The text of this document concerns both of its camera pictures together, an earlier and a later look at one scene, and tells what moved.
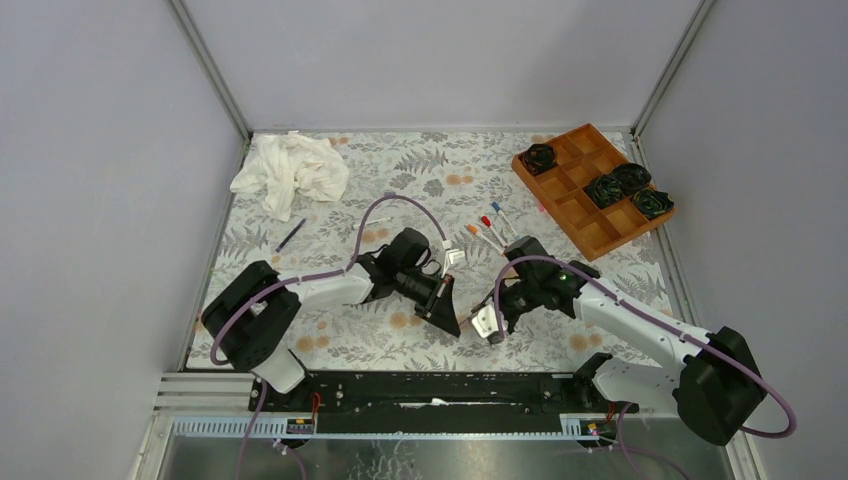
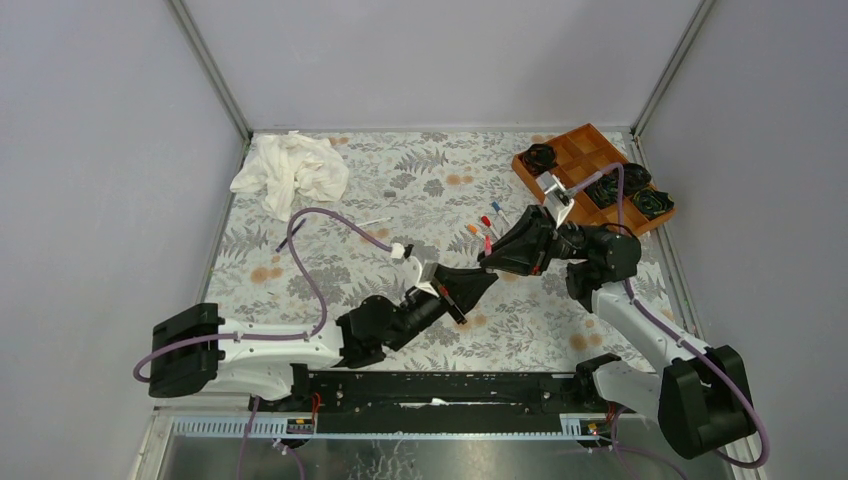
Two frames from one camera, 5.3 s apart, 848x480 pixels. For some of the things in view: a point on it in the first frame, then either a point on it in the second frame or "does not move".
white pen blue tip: [496, 207] does not move
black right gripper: [509, 321] to [528, 247]
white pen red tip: [492, 245] does not move
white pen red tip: [488, 223] does not move
